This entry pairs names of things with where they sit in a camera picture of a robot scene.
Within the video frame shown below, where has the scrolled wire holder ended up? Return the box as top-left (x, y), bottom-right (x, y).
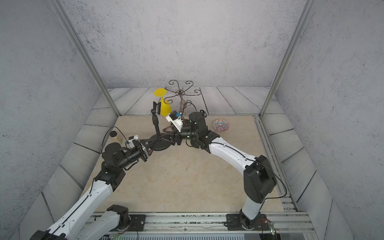
top-left (165, 80), bottom-right (202, 116)

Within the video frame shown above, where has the spare black microphone pole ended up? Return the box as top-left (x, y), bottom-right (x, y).
top-left (151, 102), bottom-right (161, 141)

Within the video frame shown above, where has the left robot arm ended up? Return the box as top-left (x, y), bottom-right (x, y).
top-left (31, 140), bottom-right (151, 240)

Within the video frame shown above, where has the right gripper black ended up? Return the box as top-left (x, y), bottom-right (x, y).
top-left (160, 124), bottom-right (201, 147)

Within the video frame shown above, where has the aluminium corner post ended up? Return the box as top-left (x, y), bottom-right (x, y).
top-left (49, 0), bottom-right (122, 117)
top-left (259, 0), bottom-right (316, 119)

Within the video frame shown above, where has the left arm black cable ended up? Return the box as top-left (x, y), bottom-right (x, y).
top-left (101, 125), bottom-right (130, 151)

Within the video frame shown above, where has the red blue patterned bowl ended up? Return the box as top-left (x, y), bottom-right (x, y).
top-left (213, 119), bottom-right (230, 133)

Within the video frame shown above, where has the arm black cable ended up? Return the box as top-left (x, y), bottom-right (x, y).
top-left (101, 125), bottom-right (130, 151)
top-left (257, 161), bottom-right (288, 202)

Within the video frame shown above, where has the aluminium front rail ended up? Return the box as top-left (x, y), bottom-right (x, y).
top-left (85, 212), bottom-right (318, 240)

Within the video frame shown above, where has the aluminium left corner post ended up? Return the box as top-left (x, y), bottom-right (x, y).
top-left (49, 0), bottom-right (122, 117)

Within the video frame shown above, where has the aluminium right corner post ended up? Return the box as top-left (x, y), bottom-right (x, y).
top-left (259, 0), bottom-right (316, 119)

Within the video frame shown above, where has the black microphone stand pole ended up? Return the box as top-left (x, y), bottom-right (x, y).
top-left (200, 110), bottom-right (207, 118)

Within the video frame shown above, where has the dark oval stand base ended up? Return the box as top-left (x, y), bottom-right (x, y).
top-left (181, 118), bottom-right (192, 128)

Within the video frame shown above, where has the yellow plastic goblet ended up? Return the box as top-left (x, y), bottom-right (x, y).
top-left (154, 88), bottom-right (172, 117)

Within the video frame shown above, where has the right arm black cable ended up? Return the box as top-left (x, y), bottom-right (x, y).
top-left (257, 161), bottom-right (288, 202)

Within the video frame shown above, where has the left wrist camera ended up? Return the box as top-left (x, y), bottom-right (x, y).
top-left (125, 135), bottom-right (140, 149)

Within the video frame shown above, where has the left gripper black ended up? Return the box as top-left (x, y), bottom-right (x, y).
top-left (116, 138), bottom-right (158, 172)

